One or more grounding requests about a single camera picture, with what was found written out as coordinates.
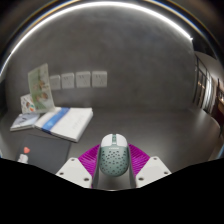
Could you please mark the thick white blue-banded book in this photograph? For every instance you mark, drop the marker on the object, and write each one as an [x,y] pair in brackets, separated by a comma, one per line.
[68,123]

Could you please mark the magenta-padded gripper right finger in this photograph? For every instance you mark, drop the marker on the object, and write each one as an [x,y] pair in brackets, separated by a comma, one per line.
[151,171]

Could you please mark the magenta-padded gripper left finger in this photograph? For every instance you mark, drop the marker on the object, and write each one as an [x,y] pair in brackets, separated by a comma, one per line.
[75,171]

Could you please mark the green and white perforated mouse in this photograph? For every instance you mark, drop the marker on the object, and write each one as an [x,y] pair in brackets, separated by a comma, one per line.
[114,156]

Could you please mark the dark grey heart-print mouse pad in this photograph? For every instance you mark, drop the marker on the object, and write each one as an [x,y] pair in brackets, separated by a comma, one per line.
[46,151]

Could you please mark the white ceiling light strip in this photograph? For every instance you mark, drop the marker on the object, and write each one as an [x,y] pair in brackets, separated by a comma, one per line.
[100,4]

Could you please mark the white card with colourful stickers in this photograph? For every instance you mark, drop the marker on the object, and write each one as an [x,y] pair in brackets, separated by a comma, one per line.
[26,104]

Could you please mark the dark-framed glass doors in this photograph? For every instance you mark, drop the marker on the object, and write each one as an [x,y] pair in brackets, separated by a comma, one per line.
[205,90]

